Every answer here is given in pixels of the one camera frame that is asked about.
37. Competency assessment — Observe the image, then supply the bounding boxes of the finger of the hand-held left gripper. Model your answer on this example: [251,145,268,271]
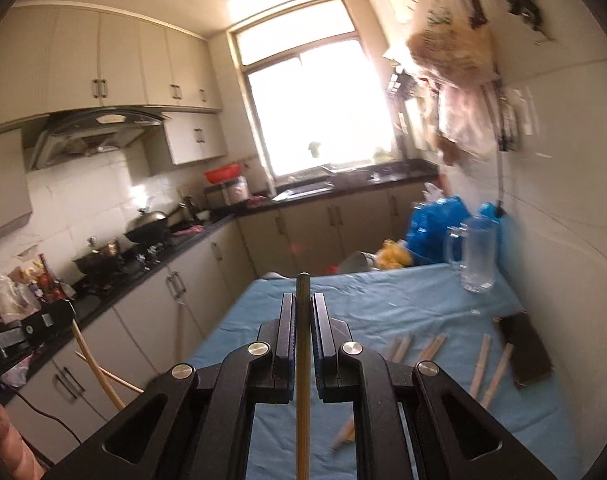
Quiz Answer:
[23,300,77,345]

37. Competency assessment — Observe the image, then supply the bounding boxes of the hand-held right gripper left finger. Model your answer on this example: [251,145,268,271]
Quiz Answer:
[40,292,299,480]

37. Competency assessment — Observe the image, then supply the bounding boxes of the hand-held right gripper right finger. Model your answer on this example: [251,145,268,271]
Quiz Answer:
[311,292,559,480]

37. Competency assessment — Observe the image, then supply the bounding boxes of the single wooden chopstick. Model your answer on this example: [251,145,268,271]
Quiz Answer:
[75,352,145,394]
[296,272,312,480]
[71,323,127,412]

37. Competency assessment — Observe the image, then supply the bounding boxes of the bunch of wooden chopsticks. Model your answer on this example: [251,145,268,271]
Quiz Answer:
[332,332,515,455]

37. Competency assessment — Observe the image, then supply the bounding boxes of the dark chopstick holder cup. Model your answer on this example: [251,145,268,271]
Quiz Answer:
[492,311,555,391]

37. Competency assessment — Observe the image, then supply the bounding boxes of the person's left hand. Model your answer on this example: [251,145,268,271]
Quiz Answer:
[0,401,45,480]

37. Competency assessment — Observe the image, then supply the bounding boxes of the group of condiment bottles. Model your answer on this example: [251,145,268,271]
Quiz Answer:
[13,252,61,307]

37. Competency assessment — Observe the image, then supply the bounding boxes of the white crumpled plastic bag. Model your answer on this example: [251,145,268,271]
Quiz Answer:
[0,274,41,322]

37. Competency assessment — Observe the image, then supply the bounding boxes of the dark cooking pot with lid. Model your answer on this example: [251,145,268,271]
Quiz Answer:
[72,236,125,275]

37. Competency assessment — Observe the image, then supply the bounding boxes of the blue tablecloth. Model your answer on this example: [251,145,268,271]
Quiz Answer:
[186,262,584,480]

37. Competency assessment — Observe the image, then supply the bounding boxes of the cream lower cabinets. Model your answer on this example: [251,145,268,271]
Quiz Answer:
[3,180,434,463]

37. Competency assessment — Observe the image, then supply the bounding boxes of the grey rounded object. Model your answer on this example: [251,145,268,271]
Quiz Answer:
[340,251,380,274]

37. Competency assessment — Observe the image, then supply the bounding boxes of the black gas stove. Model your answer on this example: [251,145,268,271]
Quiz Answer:
[72,240,176,297]

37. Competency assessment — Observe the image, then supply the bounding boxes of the yellow plastic bag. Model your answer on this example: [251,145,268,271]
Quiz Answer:
[376,240,414,271]

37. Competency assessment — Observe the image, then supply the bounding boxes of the black wok with lid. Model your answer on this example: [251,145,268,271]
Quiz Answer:
[123,205,173,247]

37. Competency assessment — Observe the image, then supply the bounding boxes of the steel kitchen sink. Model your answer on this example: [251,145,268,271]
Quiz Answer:
[272,182,335,202]

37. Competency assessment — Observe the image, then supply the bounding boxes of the metal kettle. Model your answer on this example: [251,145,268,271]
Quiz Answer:
[178,197,200,224]

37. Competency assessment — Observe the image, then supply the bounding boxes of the blue plastic bag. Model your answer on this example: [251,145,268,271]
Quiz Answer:
[407,195,507,267]

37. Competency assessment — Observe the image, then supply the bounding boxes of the clear glass mug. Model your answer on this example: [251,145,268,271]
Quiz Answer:
[443,217,500,294]

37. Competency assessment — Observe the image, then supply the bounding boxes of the red bowl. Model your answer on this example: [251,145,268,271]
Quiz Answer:
[204,163,239,185]

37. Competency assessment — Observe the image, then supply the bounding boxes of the range hood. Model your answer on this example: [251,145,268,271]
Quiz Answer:
[26,107,170,172]

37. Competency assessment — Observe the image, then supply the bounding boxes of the black kitchen countertop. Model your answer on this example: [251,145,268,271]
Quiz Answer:
[0,157,441,401]

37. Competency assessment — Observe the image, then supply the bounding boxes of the kitchen window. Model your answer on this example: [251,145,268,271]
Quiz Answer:
[227,0,400,182]

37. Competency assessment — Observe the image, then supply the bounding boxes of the brownish plastic bag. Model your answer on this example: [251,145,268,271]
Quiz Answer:
[437,132,465,167]

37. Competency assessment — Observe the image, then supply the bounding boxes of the white cutting board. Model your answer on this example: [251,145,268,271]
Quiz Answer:
[406,95,430,152]

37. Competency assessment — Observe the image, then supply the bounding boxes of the pinkish clear plastic bag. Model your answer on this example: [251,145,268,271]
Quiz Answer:
[436,82,503,160]

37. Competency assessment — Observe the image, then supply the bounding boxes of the beige printed plastic bag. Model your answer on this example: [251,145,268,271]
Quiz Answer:
[407,6,498,87]

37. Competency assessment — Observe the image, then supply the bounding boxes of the black cable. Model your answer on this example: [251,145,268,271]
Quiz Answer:
[0,377,109,444]

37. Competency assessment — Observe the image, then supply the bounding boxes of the small cream wall cabinet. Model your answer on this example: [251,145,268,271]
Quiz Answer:
[162,111,229,166]

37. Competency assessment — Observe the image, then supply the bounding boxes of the cream upper wall cabinets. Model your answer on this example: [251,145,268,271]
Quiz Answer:
[0,2,225,137]

